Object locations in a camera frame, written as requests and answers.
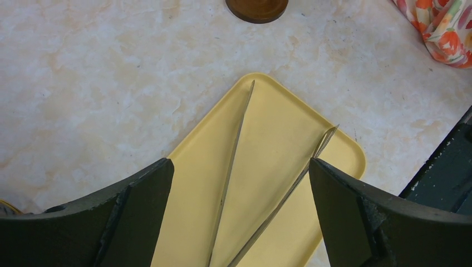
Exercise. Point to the yellow plastic tray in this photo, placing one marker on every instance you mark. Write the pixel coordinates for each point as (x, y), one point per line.
(200, 162)

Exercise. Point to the three-tier glass dessert stand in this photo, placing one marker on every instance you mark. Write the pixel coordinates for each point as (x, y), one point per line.
(6, 209)

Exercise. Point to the orange floral cloth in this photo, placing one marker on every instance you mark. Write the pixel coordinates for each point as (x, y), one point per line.
(445, 28)

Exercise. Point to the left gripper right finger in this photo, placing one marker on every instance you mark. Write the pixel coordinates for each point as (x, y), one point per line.
(366, 226)

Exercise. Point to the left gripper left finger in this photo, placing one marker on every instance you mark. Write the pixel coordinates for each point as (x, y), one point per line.
(118, 225)

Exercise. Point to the left brown coaster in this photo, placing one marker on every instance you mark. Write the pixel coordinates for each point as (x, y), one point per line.
(257, 11)

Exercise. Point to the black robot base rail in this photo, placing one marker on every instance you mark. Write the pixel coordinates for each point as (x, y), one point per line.
(444, 180)

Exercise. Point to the metal serving tongs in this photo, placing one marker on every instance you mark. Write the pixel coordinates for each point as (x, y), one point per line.
(266, 215)

